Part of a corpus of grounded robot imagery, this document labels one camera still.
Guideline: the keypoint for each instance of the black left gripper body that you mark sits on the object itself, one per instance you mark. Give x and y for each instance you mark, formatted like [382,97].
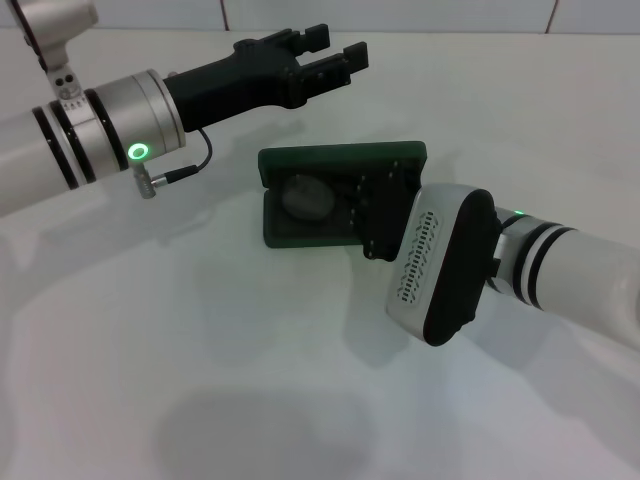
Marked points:
[230,87]

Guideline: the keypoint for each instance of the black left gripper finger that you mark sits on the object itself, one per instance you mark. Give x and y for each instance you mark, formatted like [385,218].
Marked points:
[317,36]
[357,57]

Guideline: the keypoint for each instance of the green glasses case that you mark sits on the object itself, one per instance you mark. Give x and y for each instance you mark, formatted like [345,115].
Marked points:
[340,152]

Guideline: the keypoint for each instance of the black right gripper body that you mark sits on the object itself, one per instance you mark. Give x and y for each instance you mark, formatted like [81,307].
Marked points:
[390,225]

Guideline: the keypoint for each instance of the black glasses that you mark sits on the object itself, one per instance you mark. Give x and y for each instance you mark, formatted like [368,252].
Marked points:
[305,200]

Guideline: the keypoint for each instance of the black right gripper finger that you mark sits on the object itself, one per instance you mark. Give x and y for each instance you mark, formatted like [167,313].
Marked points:
[361,220]
[377,177]

